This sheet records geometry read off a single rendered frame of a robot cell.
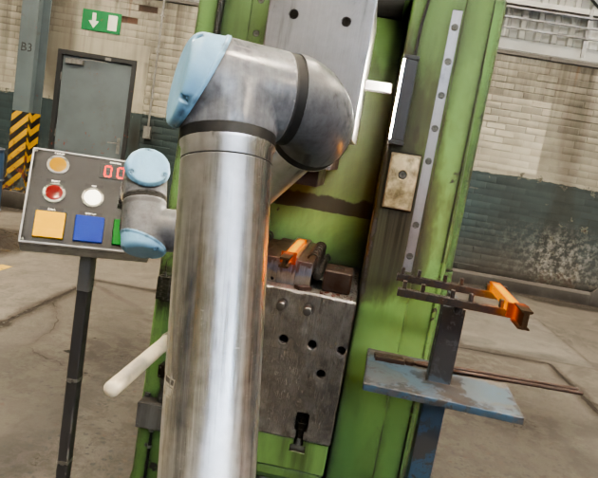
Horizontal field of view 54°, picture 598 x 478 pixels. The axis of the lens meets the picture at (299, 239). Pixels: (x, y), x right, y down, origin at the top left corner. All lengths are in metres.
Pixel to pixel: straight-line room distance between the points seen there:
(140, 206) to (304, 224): 1.08
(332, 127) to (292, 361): 1.10
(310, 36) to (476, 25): 0.51
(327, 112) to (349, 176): 1.46
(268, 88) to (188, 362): 0.32
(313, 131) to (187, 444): 0.39
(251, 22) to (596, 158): 6.76
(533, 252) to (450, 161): 6.31
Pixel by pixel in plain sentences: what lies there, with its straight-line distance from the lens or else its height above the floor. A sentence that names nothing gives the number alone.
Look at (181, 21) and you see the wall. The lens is 8.16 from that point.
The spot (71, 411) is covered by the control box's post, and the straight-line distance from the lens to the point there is 1.98.
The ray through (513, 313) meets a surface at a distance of 1.47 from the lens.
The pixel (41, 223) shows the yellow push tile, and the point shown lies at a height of 1.01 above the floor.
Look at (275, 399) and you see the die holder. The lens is 1.80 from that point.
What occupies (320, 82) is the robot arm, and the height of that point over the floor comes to 1.39.
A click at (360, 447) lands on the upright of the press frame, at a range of 2.06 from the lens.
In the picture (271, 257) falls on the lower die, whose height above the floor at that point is 0.99.
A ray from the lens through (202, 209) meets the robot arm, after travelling 0.66.
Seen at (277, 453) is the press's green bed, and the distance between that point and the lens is 1.88.
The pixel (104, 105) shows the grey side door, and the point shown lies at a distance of 8.37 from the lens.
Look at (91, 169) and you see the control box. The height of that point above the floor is 1.16.
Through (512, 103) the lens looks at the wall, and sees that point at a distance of 7.99.
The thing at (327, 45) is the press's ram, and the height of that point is 1.62.
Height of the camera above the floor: 1.30
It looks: 8 degrees down
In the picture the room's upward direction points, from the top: 10 degrees clockwise
